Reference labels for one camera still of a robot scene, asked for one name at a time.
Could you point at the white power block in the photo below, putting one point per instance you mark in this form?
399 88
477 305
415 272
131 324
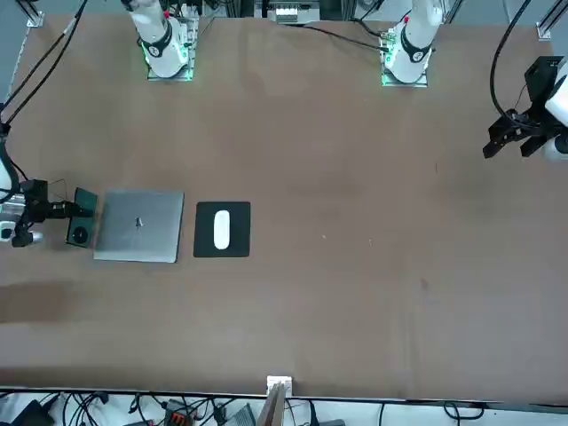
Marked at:
286 14

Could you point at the black mouse pad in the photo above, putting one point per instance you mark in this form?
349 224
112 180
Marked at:
202 231

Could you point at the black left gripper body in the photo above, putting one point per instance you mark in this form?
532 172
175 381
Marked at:
541 84

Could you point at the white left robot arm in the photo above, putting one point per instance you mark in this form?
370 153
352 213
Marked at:
415 44

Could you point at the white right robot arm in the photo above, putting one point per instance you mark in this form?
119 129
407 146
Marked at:
157 40

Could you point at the white table edge bracket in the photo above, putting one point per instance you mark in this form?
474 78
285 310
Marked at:
288 381

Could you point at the red and black device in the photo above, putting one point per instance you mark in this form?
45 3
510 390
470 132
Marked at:
176 417

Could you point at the dark green model phone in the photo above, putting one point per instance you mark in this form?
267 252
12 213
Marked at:
79 233

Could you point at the white computer mouse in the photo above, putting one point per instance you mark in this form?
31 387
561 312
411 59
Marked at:
221 231

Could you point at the camera mounting post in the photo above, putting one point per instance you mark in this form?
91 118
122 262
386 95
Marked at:
271 410

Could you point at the silver closed laptop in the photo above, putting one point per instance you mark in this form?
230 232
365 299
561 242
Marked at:
133 239

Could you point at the aluminium corner bracket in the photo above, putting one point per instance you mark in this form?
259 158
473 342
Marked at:
36 20
544 31

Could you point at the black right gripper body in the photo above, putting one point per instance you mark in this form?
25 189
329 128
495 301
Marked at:
35 199

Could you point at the black power adapter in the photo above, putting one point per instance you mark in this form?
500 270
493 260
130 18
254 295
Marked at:
31 415

